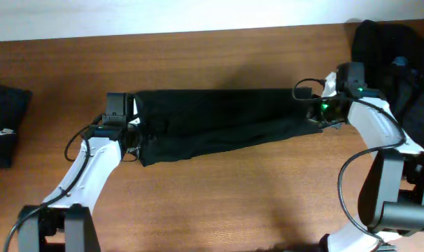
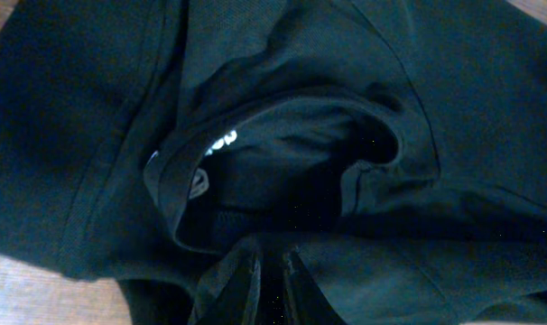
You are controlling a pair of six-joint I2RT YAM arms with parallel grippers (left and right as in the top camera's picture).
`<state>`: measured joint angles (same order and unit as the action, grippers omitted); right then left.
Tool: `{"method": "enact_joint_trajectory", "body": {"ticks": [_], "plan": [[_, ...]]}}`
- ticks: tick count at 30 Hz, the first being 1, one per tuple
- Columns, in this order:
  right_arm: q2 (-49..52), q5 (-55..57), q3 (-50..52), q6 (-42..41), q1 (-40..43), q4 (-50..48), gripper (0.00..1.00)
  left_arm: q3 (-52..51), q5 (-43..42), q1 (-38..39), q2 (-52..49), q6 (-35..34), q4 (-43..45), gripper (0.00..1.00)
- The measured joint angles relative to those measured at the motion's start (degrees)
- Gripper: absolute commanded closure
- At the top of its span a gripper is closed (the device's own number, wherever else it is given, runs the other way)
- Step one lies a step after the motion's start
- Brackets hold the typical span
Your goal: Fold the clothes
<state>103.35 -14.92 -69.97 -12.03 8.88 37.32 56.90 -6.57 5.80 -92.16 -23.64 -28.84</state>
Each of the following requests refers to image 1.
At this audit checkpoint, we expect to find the black t-shirt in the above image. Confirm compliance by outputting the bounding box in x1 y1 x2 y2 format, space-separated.
136 88 321 166

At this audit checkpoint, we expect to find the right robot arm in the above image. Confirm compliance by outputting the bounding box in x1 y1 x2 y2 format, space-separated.
316 62 424 251

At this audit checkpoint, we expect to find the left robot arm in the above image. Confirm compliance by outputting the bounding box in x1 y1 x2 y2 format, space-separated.
3 92 143 251

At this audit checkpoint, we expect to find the black clothes pile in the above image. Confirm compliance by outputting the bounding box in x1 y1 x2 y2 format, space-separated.
351 20 424 148

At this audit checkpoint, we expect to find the folded black Nike garment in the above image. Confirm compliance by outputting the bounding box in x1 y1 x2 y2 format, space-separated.
0 85 32 169

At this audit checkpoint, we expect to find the right black camera cable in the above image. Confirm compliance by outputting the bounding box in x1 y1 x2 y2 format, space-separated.
291 78 407 252

